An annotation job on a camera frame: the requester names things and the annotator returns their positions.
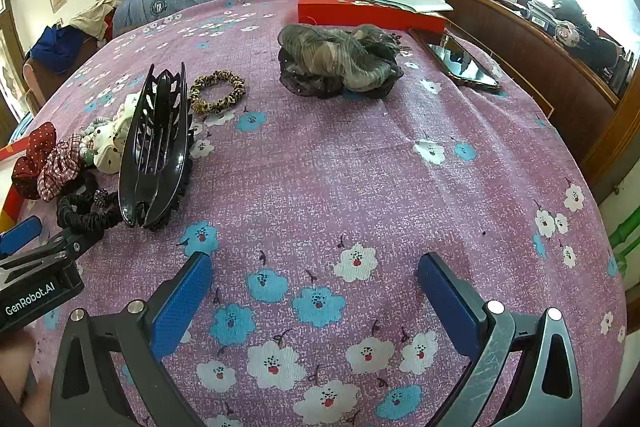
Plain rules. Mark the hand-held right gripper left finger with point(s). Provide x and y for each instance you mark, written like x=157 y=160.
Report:
x=181 y=302

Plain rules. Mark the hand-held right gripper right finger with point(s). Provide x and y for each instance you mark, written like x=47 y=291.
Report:
x=449 y=302

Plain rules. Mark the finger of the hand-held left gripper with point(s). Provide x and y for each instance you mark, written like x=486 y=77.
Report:
x=70 y=243
x=20 y=233

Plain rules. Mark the black satin scrunchie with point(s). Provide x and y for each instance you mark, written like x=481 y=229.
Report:
x=85 y=222

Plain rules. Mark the red tray box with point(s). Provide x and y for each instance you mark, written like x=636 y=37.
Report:
x=7 y=207

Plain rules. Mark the red polka dot scrunchie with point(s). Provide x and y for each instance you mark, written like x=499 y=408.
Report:
x=29 y=167

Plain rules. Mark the red plaid scrunchie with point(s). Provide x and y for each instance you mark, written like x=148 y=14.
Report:
x=57 y=172

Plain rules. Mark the cream dotted scrunchie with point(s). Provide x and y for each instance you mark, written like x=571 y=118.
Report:
x=107 y=153

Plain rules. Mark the black hair claw clip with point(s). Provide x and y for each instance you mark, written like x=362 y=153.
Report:
x=155 y=157

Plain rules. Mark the leopard print scrunchie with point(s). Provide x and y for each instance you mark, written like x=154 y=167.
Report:
x=235 y=83

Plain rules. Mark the grey sheer scrunchie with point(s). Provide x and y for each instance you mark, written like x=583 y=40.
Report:
x=345 y=57

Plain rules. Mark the person's left forearm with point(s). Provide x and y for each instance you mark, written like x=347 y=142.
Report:
x=15 y=357

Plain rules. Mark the brown sofa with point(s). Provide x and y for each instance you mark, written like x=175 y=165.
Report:
x=37 y=82

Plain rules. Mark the purple floral tablecloth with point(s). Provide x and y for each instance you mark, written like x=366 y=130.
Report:
x=325 y=182

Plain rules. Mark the green pipe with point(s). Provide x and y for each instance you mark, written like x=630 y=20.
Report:
x=625 y=239

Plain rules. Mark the blue cloth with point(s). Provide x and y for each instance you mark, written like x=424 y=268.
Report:
x=55 y=47

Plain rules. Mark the beige cloth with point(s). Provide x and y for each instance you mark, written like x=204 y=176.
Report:
x=92 y=19

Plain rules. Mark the dark sheer dotted scrunchie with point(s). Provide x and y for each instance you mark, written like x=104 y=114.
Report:
x=300 y=83

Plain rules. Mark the wooden sideboard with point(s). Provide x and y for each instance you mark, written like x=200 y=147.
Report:
x=525 y=44

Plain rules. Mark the red gift box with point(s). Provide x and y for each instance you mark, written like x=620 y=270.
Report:
x=325 y=9

